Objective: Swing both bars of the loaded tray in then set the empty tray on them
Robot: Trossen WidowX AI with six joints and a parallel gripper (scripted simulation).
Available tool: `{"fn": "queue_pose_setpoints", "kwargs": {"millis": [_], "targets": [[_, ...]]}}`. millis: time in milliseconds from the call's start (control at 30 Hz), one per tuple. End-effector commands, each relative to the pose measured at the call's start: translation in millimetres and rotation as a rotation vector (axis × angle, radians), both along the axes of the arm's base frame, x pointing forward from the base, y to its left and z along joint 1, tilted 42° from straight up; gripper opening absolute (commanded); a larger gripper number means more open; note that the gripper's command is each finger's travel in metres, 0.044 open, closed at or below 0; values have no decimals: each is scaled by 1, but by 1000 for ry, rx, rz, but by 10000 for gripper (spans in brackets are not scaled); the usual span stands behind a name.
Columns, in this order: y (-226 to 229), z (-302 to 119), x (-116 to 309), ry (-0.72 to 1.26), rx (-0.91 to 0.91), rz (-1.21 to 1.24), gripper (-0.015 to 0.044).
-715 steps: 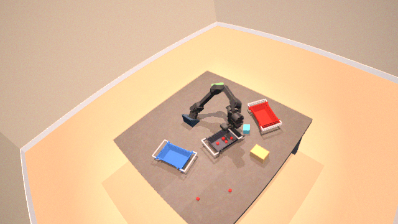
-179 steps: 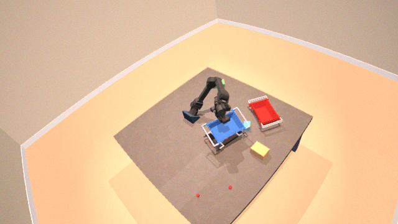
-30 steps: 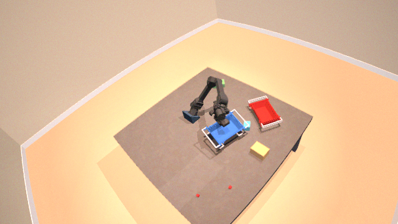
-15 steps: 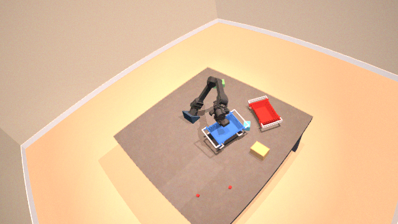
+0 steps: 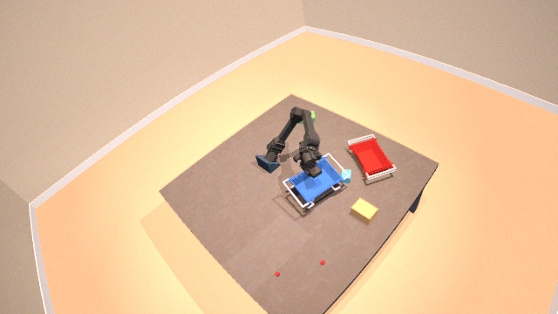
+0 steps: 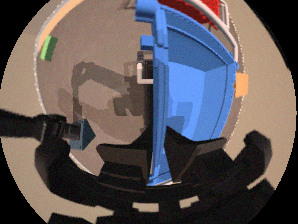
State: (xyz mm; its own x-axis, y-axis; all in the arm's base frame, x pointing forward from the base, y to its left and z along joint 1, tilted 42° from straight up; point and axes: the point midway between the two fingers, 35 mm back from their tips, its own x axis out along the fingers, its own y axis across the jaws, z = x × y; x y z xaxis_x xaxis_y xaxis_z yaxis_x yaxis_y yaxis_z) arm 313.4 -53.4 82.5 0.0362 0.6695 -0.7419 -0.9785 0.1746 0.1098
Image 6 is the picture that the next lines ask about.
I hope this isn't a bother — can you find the orange block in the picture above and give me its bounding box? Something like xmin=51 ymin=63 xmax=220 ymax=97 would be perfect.
xmin=233 ymin=72 xmax=249 ymax=97

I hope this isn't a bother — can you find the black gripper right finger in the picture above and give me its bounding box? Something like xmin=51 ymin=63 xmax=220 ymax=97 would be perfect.
xmin=164 ymin=125 xmax=227 ymax=183

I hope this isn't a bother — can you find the light green block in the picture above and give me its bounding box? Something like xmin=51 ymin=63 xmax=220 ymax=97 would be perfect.
xmin=40 ymin=36 xmax=59 ymax=61

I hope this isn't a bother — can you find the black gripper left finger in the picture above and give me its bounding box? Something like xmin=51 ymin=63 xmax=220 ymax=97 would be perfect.
xmin=96 ymin=123 xmax=153 ymax=185

